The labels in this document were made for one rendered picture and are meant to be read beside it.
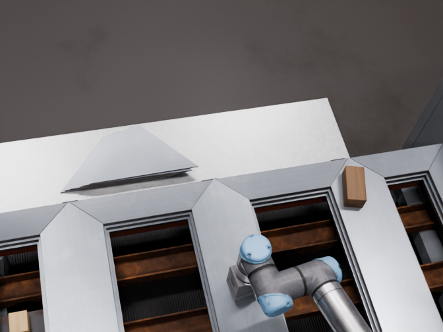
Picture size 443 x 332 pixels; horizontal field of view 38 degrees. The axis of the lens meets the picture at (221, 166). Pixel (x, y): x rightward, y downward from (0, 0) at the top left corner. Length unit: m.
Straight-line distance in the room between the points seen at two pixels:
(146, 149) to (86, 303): 0.57
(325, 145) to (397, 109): 1.21
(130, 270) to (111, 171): 0.32
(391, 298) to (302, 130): 0.69
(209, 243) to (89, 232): 0.35
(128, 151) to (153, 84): 1.20
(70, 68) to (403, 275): 2.06
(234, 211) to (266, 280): 0.44
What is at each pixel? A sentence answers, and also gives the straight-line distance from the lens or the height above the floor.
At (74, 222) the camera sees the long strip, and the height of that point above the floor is 0.86.
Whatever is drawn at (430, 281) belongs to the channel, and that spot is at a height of 0.68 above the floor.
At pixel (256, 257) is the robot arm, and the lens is 1.57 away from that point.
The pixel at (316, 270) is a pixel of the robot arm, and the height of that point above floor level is 1.14.
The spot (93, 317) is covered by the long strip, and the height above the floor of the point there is 0.86.
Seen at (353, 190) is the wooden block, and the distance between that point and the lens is 2.02.
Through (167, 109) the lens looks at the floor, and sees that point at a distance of 3.22.
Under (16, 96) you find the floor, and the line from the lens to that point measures 3.33.
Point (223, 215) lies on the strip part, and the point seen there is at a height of 0.86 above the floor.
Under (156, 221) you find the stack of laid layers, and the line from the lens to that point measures 1.97.
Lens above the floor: 2.60
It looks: 58 degrees down
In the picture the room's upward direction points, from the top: 9 degrees clockwise
